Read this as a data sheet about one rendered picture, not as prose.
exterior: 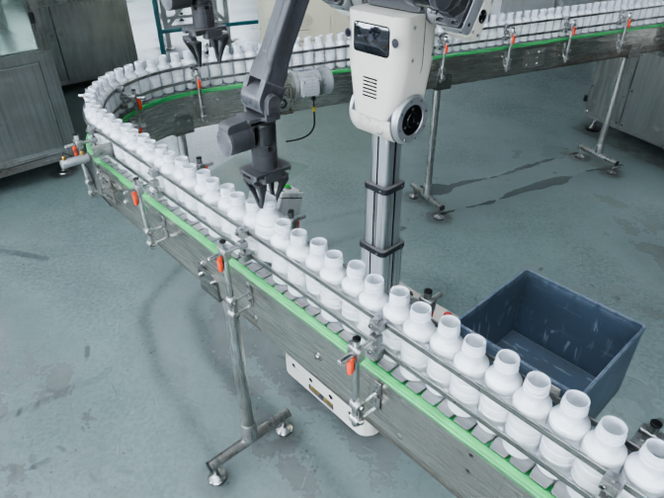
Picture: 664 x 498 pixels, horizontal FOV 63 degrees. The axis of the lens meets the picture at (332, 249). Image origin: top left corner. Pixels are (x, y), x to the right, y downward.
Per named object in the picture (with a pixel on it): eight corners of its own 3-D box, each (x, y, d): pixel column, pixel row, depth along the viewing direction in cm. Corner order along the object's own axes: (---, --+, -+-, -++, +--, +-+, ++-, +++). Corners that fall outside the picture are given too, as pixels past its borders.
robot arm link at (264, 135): (281, 117, 116) (265, 110, 119) (254, 124, 112) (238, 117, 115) (282, 147, 119) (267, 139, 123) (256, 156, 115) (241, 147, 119)
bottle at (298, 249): (296, 280, 133) (294, 222, 124) (317, 288, 131) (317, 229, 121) (283, 292, 129) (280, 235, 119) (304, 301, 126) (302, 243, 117)
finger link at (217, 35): (197, 63, 152) (192, 28, 147) (218, 58, 156) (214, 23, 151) (210, 68, 148) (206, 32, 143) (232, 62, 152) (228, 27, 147)
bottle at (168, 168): (192, 204, 165) (182, 153, 156) (173, 209, 162) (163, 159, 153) (182, 196, 169) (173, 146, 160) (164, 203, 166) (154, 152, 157)
